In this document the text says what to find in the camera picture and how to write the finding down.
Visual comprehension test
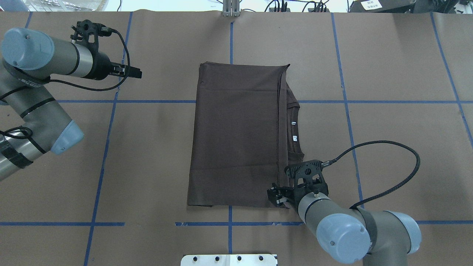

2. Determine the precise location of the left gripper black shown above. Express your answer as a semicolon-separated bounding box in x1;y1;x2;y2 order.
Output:
92;52;142;80

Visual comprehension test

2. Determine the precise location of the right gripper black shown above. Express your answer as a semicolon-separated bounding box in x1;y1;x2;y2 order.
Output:
267;183;307;209

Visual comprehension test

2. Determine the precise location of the brown t-shirt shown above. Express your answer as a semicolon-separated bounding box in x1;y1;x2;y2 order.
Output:
187;62;304;208

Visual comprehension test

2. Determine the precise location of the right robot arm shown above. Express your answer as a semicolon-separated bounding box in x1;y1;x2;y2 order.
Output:
267;184;422;266

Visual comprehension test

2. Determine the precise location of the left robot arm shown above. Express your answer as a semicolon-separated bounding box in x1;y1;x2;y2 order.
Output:
0;20;142;180

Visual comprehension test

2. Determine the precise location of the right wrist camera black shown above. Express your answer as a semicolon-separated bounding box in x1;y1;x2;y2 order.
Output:
284;160;330;196

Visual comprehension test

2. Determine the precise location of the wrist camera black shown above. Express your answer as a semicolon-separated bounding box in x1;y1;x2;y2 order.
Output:
284;160;330;196
70;20;113;48

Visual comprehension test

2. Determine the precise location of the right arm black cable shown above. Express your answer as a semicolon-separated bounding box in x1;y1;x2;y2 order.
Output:
321;140;422;211

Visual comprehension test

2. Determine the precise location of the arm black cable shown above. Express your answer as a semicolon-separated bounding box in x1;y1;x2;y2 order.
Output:
0;28;132;148
321;140;422;211

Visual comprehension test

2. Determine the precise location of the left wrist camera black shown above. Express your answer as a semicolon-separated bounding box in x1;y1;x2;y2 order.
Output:
70;20;113;48

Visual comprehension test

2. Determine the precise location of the aluminium frame post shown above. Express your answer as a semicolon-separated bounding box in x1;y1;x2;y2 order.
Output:
220;0;241;17

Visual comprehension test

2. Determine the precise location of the white camera mast with base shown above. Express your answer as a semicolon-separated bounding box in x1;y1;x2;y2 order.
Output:
180;253;279;266

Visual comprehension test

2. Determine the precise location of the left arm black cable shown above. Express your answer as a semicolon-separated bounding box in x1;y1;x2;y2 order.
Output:
0;28;132;148

